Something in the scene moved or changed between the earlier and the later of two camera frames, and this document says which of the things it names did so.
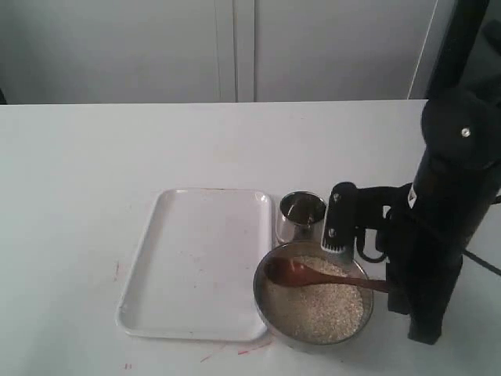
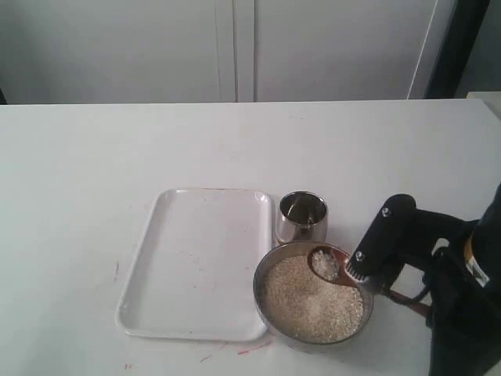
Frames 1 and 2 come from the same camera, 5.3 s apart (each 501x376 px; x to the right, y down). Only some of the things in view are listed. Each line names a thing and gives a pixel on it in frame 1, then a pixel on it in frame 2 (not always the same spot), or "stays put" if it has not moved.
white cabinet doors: x=144 y=52 stays put
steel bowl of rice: x=318 y=315 stays put
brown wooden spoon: x=293 y=271 to x=329 y=263
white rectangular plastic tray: x=195 y=273 stays put
